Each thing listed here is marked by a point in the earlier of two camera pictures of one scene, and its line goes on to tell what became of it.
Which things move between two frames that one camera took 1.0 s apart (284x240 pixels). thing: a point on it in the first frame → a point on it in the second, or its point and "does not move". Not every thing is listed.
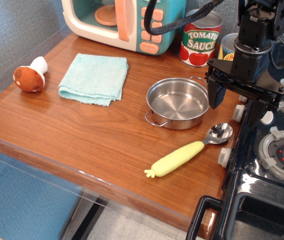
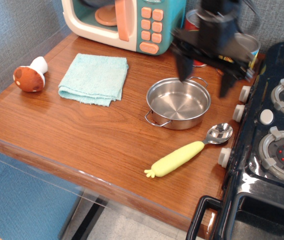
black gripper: [248, 74] → [216, 46]
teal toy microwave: [121, 23] does not move
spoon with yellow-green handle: [218, 133] does not move
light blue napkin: [95, 79] does not move
